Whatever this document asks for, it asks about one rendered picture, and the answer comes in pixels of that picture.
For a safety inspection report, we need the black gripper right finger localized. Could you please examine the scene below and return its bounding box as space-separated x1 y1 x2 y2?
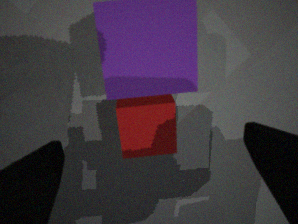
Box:
243 122 298 224

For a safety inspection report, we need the red block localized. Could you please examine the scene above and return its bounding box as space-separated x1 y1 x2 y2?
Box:
116 94 177 159

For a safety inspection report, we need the purple block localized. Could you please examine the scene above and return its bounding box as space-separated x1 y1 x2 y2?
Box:
93 0 198 100

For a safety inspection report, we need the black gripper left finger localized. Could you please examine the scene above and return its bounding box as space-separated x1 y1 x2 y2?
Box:
0 140 65 224

